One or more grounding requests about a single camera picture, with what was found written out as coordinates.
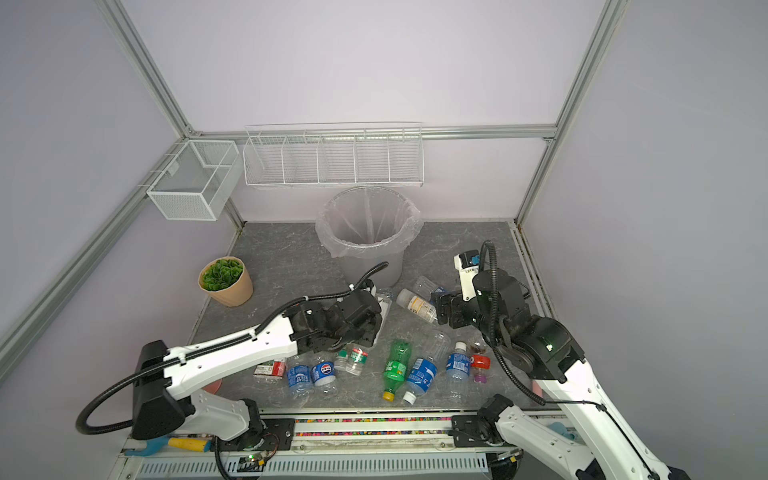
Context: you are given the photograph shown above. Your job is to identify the white mesh wall basket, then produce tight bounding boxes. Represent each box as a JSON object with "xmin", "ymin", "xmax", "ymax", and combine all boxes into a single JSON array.
[{"xmin": 147, "ymin": 140, "xmax": 244, "ymax": 221}]

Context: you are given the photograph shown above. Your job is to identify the aluminium rail with beads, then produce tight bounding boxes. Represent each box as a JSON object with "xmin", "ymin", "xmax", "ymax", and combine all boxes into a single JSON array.
[{"xmin": 119, "ymin": 409, "xmax": 625, "ymax": 457}]

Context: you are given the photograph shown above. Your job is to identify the white wire wall rack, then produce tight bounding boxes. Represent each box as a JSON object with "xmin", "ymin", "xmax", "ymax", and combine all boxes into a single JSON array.
[{"xmin": 243, "ymin": 122, "xmax": 425, "ymax": 188}]

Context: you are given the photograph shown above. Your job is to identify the teal yellow toy tool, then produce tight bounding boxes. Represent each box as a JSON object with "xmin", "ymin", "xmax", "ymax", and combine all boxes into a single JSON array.
[{"xmin": 123, "ymin": 436, "xmax": 212, "ymax": 457}]

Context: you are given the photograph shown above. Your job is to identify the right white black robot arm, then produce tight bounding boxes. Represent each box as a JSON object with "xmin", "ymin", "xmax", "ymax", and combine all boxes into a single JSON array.
[{"xmin": 435, "ymin": 240, "xmax": 688, "ymax": 479}]

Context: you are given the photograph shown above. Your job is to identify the green plant in beige pot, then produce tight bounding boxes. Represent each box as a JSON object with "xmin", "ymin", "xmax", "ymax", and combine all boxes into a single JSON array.
[{"xmin": 198, "ymin": 256, "xmax": 254, "ymax": 307}]

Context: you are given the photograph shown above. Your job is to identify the clear bottle blue label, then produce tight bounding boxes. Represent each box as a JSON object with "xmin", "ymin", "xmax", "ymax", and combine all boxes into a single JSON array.
[{"xmin": 413, "ymin": 275, "xmax": 447, "ymax": 302}]

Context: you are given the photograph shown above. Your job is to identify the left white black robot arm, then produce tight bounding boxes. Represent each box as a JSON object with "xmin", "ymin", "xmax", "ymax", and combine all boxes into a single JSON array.
[{"xmin": 75, "ymin": 262, "xmax": 389, "ymax": 440}]

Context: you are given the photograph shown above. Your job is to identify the pink round toy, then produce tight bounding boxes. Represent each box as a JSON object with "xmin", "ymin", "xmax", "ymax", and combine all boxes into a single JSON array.
[{"xmin": 203, "ymin": 379, "xmax": 223, "ymax": 394}]

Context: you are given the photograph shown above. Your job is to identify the Pepsi bottle blue cap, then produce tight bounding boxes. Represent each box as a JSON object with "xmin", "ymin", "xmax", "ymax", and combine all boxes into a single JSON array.
[{"xmin": 310, "ymin": 355, "xmax": 337, "ymax": 395}]

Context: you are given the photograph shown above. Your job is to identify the white floral label bottle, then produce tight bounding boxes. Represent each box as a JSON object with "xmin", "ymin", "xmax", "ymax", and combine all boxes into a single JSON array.
[{"xmin": 372, "ymin": 289, "xmax": 392, "ymax": 347}]

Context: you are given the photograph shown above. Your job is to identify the grey mesh waste bin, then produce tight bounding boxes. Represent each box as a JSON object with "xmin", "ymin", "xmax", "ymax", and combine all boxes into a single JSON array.
[{"xmin": 323, "ymin": 187, "xmax": 418, "ymax": 290}]

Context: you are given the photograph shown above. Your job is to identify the frosted bottle yellow label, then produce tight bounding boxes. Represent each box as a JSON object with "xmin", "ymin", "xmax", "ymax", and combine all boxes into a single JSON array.
[{"xmin": 396, "ymin": 289, "xmax": 438, "ymax": 324}]

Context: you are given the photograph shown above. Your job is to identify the small blue label water bottle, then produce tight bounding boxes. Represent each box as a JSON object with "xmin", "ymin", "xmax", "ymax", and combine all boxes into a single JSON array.
[{"xmin": 446, "ymin": 341, "xmax": 471, "ymax": 401}]

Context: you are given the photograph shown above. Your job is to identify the clear plastic bin liner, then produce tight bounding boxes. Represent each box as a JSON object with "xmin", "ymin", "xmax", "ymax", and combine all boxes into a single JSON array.
[{"xmin": 315, "ymin": 186, "xmax": 425, "ymax": 260}]

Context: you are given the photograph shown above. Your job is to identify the blue label white cap bottle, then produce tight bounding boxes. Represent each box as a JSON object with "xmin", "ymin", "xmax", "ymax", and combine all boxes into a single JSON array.
[{"xmin": 286, "ymin": 356, "xmax": 314, "ymax": 399}]

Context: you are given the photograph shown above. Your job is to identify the green soda bottle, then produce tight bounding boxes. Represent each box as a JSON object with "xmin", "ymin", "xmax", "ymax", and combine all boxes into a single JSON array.
[{"xmin": 382, "ymin": 339, "xmax": 412, "ymax": 402}]

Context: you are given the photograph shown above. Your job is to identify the red cap clear bottle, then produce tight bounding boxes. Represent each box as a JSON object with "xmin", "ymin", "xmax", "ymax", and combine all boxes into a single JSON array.
[{"xmin": 253, "ymin": 358, "xmax": 286, "ymax": 384}]

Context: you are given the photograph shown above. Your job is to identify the small green label bottle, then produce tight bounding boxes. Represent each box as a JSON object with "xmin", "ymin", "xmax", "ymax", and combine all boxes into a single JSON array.
[{"xmin": 347, "ymin": 345, "xmax": 369, "ymax": 376}]

